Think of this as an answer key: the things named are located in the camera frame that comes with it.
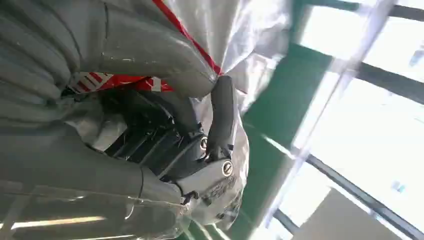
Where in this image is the dark window frame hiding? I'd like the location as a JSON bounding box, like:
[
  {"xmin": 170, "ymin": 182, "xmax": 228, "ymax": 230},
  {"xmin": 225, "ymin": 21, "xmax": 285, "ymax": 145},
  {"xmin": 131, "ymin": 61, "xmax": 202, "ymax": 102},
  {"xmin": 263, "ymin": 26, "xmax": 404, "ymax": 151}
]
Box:
[{"xmin": 273, "ymin": 0, "xmax": 424, "ymax": 240}]

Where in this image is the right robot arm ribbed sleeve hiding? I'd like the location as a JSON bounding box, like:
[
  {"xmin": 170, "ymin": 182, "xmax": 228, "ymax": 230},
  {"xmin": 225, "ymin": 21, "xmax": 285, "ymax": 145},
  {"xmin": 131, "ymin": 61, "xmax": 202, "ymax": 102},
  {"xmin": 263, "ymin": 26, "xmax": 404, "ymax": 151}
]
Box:
[{"xmin": 0, "ymin": 0, "xmax": 82, "ymax": 130}]

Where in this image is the beige panel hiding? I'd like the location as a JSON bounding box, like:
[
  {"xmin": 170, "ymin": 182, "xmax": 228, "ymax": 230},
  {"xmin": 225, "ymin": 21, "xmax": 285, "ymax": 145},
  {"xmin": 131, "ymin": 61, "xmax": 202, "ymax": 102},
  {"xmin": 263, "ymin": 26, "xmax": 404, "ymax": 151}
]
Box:
[{"xmin": 291, "ymin": 188, "xmax": 403, "ymax": 240}]

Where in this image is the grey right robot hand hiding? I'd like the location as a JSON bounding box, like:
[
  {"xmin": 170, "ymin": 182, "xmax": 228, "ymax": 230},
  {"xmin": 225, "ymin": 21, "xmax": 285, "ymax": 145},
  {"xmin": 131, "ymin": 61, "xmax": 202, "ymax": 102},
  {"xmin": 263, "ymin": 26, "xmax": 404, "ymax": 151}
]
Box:
[{"xmin": 0, "ymin": 0, "xmax": 239, "ymax": 240}]

